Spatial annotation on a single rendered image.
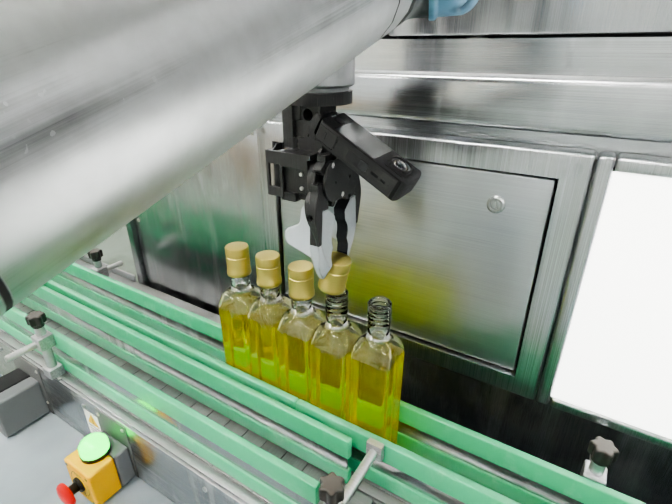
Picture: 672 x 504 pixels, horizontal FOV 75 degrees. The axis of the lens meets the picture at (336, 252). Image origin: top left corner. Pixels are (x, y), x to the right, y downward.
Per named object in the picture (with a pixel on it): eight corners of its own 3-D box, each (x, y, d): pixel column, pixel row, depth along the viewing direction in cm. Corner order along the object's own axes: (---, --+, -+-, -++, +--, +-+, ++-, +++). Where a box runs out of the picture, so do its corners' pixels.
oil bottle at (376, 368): (397, 449, 65) (407, 330, 56) (381, 478, 61) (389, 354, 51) (364, 433, 68) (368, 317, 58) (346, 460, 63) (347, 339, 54)
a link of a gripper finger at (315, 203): (323, 238, 52) (328, 165, 49) (335, 241, 51) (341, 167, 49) (299, 246, 48) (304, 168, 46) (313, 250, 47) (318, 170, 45)
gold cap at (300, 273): (319, 292, 60) (319, 263, 58) (304, 303, 57) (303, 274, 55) (299, 285, 61) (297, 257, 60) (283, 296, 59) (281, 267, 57)
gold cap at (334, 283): (350, 287, 56) (357, 259, 54) (335, 299, 53) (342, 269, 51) (327, 275, 57) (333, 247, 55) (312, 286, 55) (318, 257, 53)
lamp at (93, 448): (117, 448, 72) (113, 435, 70) (90, 469, 68) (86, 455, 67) (100, 437, 74) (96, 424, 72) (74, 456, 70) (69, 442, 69)
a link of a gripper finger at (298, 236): (292, 268, 55) (296, 196, 53) (331, 280, 53) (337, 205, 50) (276, 274, 53) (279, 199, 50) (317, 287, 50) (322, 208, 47)
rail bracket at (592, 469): (598, 494, 59) (626, 420, 53) (594, 538, 54) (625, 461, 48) (565, 480, 61) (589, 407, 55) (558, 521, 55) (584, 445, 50)
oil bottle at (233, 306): (275, 390, 76) (267, 283, 67) (254, 411, 72) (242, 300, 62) (250, 379, 79) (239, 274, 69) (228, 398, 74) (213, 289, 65)
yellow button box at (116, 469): (137, 477, 75) (128, 446, 72) (95, 513, 69) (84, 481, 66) (112, 459, 78) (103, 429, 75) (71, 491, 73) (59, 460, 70)
